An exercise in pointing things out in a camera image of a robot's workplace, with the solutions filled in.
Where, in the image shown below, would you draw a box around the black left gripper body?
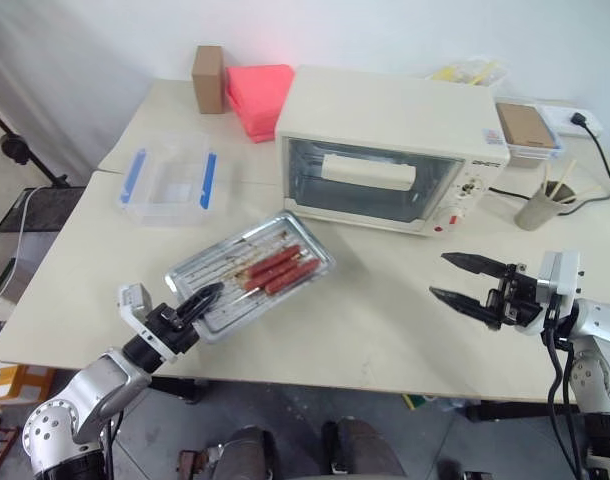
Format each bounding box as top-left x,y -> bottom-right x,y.
148,301 -> 205,357

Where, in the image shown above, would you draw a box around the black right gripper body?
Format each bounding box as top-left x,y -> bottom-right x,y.
484,262 -> 544,333

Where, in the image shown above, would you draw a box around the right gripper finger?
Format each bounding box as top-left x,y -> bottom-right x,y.
440,251 -> 509,279
428,286 -> 490,322

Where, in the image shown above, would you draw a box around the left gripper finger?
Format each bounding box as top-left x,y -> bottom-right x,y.
176,293 -> 222,326
186,280 -> 226,311

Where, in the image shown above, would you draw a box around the silver metal baking tray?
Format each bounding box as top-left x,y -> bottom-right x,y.
163,210 -> 336,346

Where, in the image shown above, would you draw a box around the red sausage on skewer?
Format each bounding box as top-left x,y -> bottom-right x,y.
234,252 -> 311,297
239,258 -> 322,302
229,243 -> 303,282

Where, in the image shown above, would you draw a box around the cream toaster oven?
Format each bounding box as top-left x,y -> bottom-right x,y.
274,64 -> 512,239

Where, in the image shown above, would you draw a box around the beige cup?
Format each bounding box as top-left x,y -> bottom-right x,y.
514,179 -> 577,232

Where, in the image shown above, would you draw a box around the clear plastic box blue latches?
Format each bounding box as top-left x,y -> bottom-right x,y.
115,133 -> 231,229

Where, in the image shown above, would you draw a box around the green yellow sponge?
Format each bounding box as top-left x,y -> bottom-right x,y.
403,393 -> 436,412

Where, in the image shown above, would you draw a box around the small clear box blue latches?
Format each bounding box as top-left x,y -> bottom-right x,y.
494,96 -> 565,170

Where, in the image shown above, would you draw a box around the dark rounded shape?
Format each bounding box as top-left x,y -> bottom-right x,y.
212,424 -> 279,480
322,417 -> 407,480

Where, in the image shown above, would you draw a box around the flat brown cardboard pack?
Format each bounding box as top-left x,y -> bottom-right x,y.
495,102 -> 557,150

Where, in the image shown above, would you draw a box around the white power strip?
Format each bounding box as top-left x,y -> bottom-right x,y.
537,101 -> 606,137

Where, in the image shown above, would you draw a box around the yellow cardboard boxes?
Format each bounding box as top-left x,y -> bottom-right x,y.
0,354 -> 57,406

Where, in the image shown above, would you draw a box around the clear bag yellow items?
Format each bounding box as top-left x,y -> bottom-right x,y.
424,56 -> 511,92

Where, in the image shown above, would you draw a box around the pink folded cloth stack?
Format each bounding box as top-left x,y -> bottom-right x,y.
224,63 -> 297,145

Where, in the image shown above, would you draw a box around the brown cardboard box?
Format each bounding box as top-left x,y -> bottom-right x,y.
191,44 -> 227,116

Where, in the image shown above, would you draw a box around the black stand pole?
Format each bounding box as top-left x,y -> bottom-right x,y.
0,93 -> 72,189

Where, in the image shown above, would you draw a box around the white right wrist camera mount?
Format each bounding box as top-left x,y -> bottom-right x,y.
522,249 -> 585,336

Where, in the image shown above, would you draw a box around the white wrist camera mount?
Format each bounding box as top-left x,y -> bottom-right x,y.
116,282 -> 180,365
522,249 -> 585,336

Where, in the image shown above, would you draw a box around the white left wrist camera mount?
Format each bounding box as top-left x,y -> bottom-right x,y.
116,282 -> 180,365

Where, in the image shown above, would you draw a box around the black table frame bar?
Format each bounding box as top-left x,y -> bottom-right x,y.
464,399 -> 581,423
149,377 -> 209,405

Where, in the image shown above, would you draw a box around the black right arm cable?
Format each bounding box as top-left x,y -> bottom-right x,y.
541,294 -> 594,480

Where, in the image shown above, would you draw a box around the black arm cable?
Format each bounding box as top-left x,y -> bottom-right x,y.
541,294 -> 594,480
101,407 -> 127,480

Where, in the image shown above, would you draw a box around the glass oven door cream handle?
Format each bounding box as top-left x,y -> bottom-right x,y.
280,135 -> 467,225

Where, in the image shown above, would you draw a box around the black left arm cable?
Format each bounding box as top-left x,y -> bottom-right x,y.
101,407 -> 127,480

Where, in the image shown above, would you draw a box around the black oven power cable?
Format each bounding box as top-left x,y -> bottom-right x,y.
487,112 -> 610,218

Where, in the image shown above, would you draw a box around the black stand base plate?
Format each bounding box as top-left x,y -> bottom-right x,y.
0,185 -> 89,234

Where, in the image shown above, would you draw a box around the white cable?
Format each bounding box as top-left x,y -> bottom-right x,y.
0,188 -> 47,321

